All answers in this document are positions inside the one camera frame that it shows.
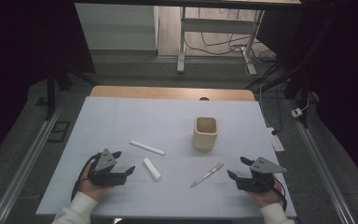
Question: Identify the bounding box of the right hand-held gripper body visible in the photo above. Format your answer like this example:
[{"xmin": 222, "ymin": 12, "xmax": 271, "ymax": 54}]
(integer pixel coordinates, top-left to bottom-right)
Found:
[{"xmin": 236, "ymin": 157, "xmax": 288, "ymax": 193}]

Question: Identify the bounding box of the thin white marker pen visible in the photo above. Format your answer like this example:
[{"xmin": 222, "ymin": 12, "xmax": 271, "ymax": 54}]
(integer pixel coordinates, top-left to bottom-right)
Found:
[{"xmin": 129, "ymin": 140, "xmax": 166, "ymax": 157}]

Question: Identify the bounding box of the clear pen with red clip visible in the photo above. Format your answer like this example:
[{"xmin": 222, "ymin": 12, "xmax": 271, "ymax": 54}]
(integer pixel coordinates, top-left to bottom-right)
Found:
[{"xmin": 189, "ymin": 162, "xmax": 225, "ymax": 189}]

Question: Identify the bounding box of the metal floor rail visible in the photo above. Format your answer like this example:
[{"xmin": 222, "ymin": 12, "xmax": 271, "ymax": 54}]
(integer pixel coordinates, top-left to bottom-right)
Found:
[
  {"xmin": 0, "ymin": 104, "xmax": 63, "ymax": 224},
  {"xmin": 287, "ymin": 99, "xmax": 358, "ymax": 224}
]

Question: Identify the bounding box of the left hand-held gripper black cable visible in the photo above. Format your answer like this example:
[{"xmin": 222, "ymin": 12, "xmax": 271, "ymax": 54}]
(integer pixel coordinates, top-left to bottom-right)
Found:
[{"xmin": 70, "ymin": 153, "xmax": 102, "ymax": 203}]

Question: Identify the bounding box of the white cabinet panel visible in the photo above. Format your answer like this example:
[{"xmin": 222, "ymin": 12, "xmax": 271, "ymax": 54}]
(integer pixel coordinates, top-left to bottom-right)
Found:
[{"xmin": 74, "ymin": 3, "xmax": 159, "ymax": 51}]

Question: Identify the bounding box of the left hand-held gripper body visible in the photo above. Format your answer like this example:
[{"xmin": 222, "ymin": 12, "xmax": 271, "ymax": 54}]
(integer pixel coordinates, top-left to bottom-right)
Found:
[{"xmin": 88, "ymin": 147, "xmax": 129, "ymax": 188}]

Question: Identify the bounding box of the right hand-held gripper black cable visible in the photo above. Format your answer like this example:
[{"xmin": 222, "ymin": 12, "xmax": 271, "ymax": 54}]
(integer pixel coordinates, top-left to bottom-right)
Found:
[{"xmin": 271, "ymin": 178, "xmax": 289, "ymax": 213}]

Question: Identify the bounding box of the person's right hand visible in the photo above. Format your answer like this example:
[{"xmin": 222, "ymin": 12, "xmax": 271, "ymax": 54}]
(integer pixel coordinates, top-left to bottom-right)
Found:
[{"xmin": 246, "ymin": 176, "xmax": 285, "ymax": 209}]

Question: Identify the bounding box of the white desk frame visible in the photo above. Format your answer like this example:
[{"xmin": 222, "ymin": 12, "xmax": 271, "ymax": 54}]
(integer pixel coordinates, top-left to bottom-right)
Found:
[{"xmin": 176, "ymin": 6, "xmax": 266, "ymax": 76}]

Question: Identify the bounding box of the person's left hand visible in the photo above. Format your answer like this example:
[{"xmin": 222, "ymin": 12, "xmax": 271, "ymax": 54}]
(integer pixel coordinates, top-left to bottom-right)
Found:
[{"xmin": 77, "ymin": 160, "xmax": 116, "ymax": 202}]

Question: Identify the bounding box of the tangle of black floor cables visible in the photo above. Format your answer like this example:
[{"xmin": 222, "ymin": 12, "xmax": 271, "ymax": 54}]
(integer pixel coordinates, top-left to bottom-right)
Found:
[{"xmin": 185, "ymin": 7, "xmax": 278, "ymax": 78}]

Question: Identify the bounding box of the hand-held gripper black cable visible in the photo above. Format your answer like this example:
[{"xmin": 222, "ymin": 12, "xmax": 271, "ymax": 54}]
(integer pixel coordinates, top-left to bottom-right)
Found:
[
  {"xmin": 271, "ymin": 178, "xmax": 289, "ymax": 213},
  {"xmin": 70, "ymin": 153, "xmax": 102, "ymax": 203}
]

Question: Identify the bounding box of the white power strip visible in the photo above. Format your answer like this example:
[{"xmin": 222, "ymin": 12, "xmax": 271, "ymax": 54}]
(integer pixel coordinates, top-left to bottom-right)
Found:
[{"xmin": 266, "ymin": 126, "xmax": 285, "ymax": 153}]

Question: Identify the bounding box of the thick white tube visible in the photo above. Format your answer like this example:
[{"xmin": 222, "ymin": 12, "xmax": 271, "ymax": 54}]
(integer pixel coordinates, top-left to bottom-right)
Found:
[{"xmin": 142, "ymin": 157, "xmax": 162, "ymax": 182}]

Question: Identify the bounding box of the black rectangular floor frame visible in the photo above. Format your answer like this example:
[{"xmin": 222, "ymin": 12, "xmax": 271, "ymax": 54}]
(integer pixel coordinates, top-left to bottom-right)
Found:
[{"xmin": 47, "ymin": 120, "xmax": 71, "ymax": 144}]

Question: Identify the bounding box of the black stand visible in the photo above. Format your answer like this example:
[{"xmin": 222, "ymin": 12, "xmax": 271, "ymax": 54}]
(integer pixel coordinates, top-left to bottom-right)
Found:
[
  {"xmin": 45, "ymin": 60, "xmax": 98, "ymax": 121},
  {"xmin": 245, "ymin": 59, "xmax": 312, "ymax": 129}
]

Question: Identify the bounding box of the beige square pen holder cup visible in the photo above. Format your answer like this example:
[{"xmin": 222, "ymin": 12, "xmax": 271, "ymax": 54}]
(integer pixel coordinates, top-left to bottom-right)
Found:
[{"xmin": 192, "ymin": 116, "xmax": 219, "ymax": 151}]

